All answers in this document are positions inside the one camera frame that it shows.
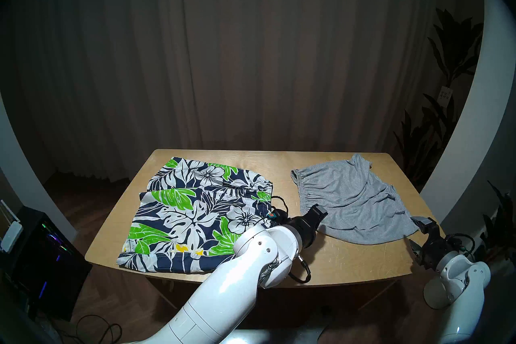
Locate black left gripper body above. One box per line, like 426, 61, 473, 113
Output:
288, 204, 329, 249

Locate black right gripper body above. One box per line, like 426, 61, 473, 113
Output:
419, 226, 460, 271

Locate grey jersey shorts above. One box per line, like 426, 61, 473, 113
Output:
291, 154, 420, 245

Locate navy green floral shorts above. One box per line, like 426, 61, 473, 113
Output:
117, 157, 289, 273

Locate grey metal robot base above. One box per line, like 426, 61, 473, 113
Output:
226, 323, 335, 344

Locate white cylindrical plant pot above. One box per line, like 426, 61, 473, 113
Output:
423, 279, 449, 309

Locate small dark leafy plant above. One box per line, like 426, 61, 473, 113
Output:
472, 180, 516, 267

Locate tall dark leafy plant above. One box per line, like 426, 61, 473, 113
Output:
393, 8, 484, 190

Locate beige pleated curtain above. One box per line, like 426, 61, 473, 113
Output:
12, 0, 464, 182

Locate black computer tower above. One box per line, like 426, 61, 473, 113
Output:
4, 206, 92, 321

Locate white router box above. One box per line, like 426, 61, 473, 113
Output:
0, 200, 24, 253

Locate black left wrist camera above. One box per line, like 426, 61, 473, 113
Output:
269, 208, 289, 227

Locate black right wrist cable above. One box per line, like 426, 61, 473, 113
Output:
451, 232, 476, 257

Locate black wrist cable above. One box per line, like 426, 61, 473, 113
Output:
288, 255, 312, 283
451, 232, 476, 257

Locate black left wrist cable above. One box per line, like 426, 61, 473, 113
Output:
288, 255, 312, 283

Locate black floor cable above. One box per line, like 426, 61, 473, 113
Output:
52, 314, 123, 344

